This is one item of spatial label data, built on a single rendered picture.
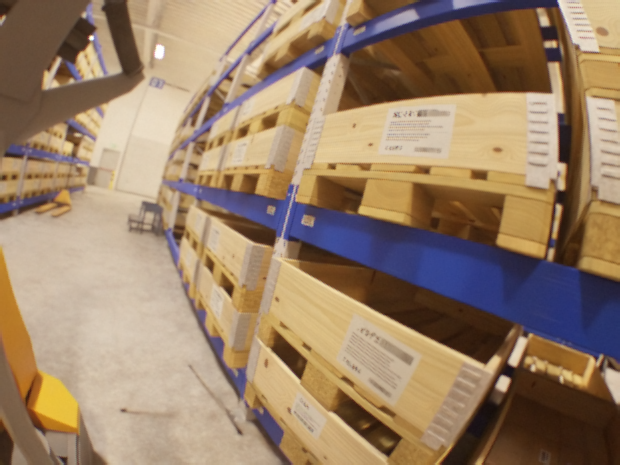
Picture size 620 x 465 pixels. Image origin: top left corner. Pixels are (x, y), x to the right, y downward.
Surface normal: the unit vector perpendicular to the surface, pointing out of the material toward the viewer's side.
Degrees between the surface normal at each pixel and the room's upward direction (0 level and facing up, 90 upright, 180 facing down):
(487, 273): 90
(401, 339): 90
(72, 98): 101
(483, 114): 90
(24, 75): 106
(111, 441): 0
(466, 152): 90
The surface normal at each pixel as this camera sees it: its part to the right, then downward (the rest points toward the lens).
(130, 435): 0.25, -0.97
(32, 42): 0.85, 0.52
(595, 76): -0.77, -0.17
